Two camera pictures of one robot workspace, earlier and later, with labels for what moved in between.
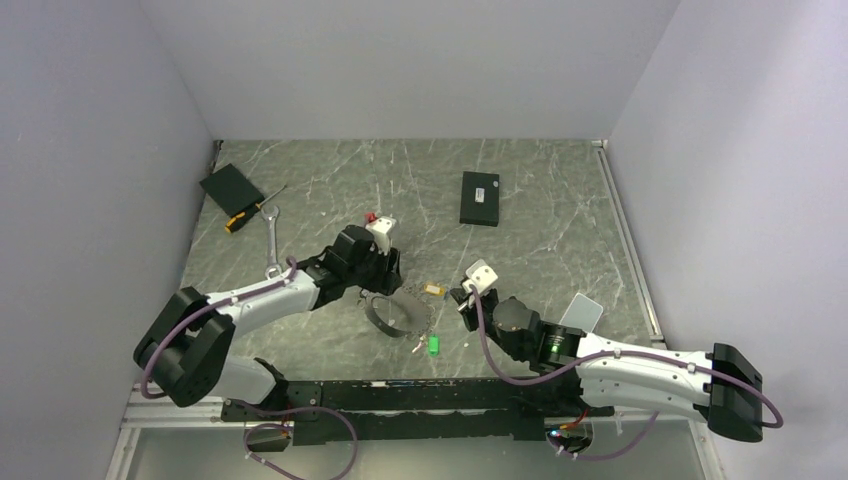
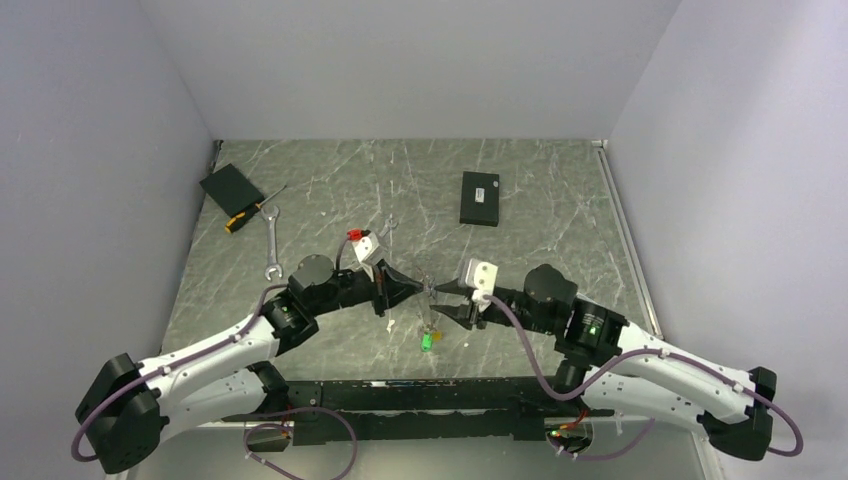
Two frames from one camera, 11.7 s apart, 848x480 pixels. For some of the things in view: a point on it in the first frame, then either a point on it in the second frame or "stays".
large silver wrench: [273, 271] stays
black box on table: [479, 199] stays
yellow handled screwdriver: [241, 216] stays
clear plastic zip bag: [402, 313] to [426, 318]
